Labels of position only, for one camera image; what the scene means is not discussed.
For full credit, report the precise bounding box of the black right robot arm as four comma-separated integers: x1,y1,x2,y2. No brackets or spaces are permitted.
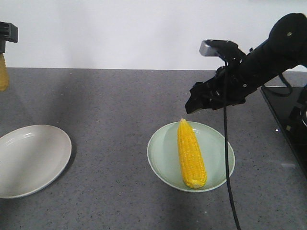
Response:
185,13,307,114

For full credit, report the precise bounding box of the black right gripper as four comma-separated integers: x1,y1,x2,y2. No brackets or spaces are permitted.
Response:
185,41,260,114

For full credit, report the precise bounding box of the black cable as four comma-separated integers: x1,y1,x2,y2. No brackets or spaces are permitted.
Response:
222,56,242,230

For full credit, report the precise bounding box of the green plate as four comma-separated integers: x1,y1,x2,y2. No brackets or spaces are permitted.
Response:
147,121,236,193

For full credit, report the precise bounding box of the black induction cooktop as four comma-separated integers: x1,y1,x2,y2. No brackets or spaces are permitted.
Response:
260,86,307,175

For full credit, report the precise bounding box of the pale patchy corn cob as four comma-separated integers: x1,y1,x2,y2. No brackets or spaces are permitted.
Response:
0,53,10,92

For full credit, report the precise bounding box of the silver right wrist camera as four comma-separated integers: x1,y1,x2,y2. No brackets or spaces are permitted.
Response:
199,39,228,59

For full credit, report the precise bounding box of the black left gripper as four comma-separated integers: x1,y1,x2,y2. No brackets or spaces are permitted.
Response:
0,22,19,54

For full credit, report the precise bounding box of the white plate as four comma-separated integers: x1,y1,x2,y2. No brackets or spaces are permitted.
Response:
0,125,72,199

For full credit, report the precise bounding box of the yellow corn cob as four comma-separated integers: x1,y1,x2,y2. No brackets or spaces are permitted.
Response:
177,118,207,190

